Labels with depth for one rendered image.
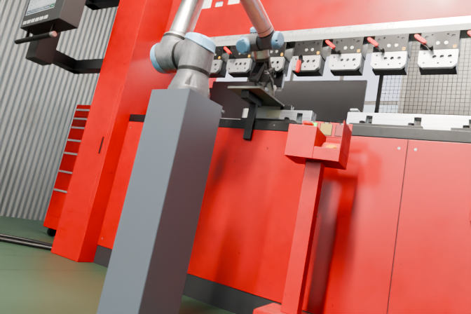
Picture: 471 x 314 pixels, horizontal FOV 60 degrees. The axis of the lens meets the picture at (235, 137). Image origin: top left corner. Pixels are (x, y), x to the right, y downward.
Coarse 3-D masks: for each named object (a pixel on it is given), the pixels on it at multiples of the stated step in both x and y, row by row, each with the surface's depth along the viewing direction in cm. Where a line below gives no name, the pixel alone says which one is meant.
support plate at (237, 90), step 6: (234, 90) 198; (240, 90) 196; (252, 90) 192; (258, 90) 191; (264, 90) 190; (258, 96) 199; (264, 96) 197; (270, 96) 195; (264, 102) 208; (270, 102) 206; (276, 102) 204
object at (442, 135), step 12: (132, 120) 243; (228, 120) 207; (240, 120) 203; (360, 132) 170; (372, 132) 168; (384, 132) 165; (396, 132) 163; (408, 132) 160; (420, 132) 158; (432, 132) 156; (444, 132) 154; (456, 132) 152; (468, 132) 150
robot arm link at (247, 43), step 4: (244, 36) 188; (248, 36) 188; (252, 36) 187; (256, 36) 185; (240, 40) 187; (244, 40) 186; (248, 40) 187; (252, 40) 186; (236, 44) 189; (240, 44) 188; (244, 44) 187; (248, 44) 186; (252, 44) 186; (256, 44) 185; (236, 48) 191; (240, 48) 189; (244, 48) 188; (248, 48) 187; (252, 48) 188; (256, 48) 187; (240, 52) 190; (244, 52) 188; (248, 52) 190
